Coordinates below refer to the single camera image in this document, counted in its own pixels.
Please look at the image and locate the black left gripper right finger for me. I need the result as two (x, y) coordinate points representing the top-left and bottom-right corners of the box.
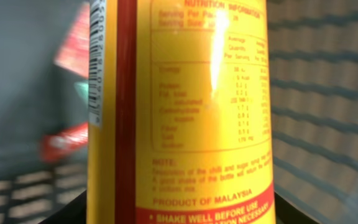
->
(275, 193), (318, 224)

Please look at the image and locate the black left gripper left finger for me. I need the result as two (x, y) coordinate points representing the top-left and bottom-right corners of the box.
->
(39, 191), (87, 224)

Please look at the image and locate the green 3M gloves packet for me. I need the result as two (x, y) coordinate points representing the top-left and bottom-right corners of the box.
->
(40, 81), (88, 163)

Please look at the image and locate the red chili sauce bottle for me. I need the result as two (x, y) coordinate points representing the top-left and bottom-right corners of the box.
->
(87, 0), (276, 224)

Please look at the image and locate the orange tissue packet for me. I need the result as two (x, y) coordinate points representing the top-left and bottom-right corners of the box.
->
(55, 2), (90, 78)

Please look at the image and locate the grey plastic mesh basket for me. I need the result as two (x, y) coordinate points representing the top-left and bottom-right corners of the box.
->
(0, 0), (358, 223)

